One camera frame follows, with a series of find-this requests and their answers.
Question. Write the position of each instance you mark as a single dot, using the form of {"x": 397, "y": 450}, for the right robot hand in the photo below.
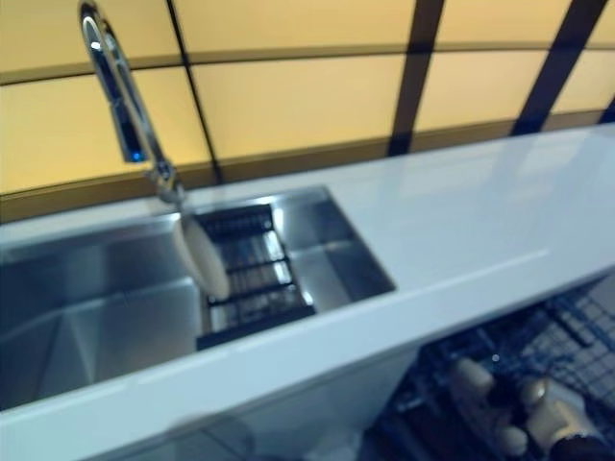
{"x": 552, "y": 422}

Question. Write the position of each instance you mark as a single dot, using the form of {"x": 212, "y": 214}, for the stainless steel sink basin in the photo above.
{"x": 96, "y": 307}

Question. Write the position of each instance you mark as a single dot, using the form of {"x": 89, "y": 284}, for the black dish drying rack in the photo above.
{"x": 259, "y": 283}

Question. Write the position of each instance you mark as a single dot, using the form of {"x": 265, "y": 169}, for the cream ceramic plate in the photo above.
{"x": 473, "y": 379}
{"x": 202, "y": 259}

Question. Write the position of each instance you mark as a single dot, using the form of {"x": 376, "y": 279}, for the chrome pull-down kitchen faucet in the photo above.
{"x": 120, "y": 91}

